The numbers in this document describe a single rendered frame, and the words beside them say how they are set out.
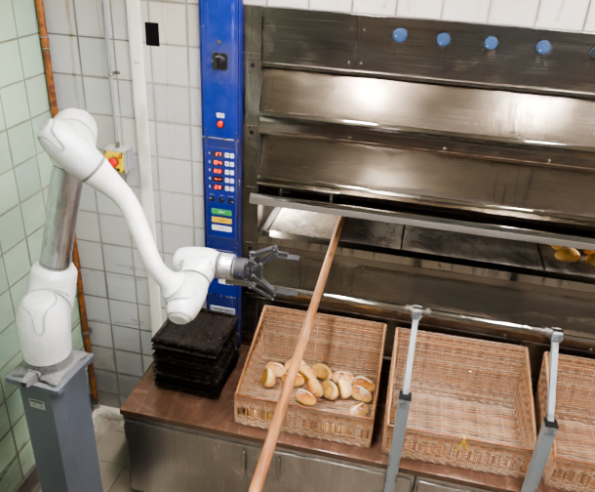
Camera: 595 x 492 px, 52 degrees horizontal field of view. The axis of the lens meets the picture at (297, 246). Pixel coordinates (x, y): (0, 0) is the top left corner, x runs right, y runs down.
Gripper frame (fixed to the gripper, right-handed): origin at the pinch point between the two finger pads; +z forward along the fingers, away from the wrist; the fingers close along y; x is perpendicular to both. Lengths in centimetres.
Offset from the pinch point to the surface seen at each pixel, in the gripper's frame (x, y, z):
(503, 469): -5, 73, 82
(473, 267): -54, 17, 64
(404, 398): 6, 39, 41
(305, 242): -55, 16, -6
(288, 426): -6, 72, -1
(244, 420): -6, 73, -18
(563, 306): -55, 29, 101
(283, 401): 44.2, 13.6, 6.6
